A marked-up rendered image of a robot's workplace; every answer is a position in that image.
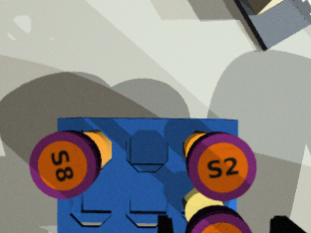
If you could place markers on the blue tube rack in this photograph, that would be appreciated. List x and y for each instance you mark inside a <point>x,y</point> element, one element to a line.
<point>146,151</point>

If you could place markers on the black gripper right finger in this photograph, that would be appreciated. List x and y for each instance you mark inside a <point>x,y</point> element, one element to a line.
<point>282,224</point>

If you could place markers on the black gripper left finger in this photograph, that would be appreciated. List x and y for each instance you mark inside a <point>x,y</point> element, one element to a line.
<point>164,224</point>

